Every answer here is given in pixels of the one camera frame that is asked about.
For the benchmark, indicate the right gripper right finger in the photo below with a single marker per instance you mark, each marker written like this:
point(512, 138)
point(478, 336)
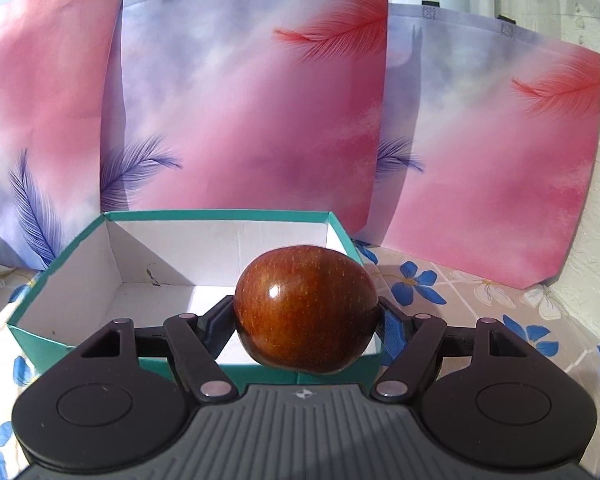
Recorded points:
point(413, 343)

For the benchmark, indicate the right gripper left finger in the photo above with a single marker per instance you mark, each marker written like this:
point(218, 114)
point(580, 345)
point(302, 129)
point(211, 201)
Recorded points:
point(195, 342)

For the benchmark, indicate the red apple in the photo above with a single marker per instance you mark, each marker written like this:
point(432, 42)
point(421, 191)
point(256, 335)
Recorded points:
point(305, 308)

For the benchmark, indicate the teal cardboard box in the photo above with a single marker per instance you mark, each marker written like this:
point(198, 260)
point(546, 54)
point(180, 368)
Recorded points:
point(150, 265)

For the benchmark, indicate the floral bed sheet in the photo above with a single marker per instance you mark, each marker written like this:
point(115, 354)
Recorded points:
point(536, 314)

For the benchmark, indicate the right feather tote bag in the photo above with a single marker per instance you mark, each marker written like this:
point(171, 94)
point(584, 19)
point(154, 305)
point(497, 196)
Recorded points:
point(488, 141)

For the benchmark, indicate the feather tote bag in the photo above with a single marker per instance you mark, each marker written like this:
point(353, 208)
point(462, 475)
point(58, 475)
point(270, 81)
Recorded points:
point(244, 104)
point(488, 141)
point(53, 63)

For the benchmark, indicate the middle feather tote bag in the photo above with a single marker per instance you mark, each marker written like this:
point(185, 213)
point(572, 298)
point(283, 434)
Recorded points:
point(244, 104)

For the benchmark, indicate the left feather tote bag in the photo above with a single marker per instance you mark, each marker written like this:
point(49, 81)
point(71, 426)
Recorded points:
point(53, 63)

